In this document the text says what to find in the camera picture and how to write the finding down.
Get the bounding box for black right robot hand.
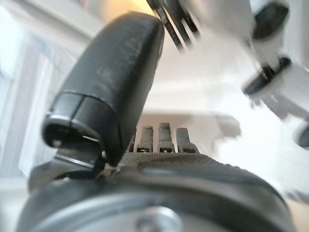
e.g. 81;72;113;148
146;0;202;52

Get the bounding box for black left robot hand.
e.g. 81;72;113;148
15;11;299;232

